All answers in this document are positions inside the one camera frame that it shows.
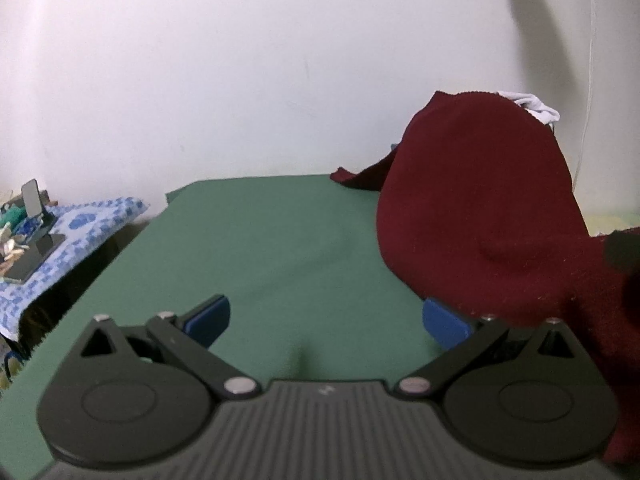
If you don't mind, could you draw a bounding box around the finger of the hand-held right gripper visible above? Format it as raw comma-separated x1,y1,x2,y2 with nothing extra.
603,227,640,273

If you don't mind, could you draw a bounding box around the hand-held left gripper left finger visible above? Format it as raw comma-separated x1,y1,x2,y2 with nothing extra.
80,294,263,401

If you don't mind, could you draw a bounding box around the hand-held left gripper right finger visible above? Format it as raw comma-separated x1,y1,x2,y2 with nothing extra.
395,297,581,401

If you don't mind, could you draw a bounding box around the dark red sweater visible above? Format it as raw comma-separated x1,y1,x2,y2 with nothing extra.
330,91,640,466

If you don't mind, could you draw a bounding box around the pale yellow bedsheet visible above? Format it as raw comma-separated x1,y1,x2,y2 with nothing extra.
585,210,640,236

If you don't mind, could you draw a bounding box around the green blanket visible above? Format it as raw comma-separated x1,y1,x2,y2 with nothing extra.
0,174,451,480

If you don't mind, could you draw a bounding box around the blue patterned cloth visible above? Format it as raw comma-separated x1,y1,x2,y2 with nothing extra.
0,196,151,341

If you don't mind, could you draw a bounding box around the white garment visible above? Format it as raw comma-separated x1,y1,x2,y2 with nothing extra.
495,90,561,128

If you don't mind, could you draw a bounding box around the black flat device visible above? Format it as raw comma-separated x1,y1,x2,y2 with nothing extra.
2,232,67,283

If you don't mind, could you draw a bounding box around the phone on stand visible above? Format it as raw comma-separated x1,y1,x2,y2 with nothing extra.
21,178,57,228

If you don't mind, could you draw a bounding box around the white cable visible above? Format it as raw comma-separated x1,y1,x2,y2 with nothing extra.
572,0,598,191

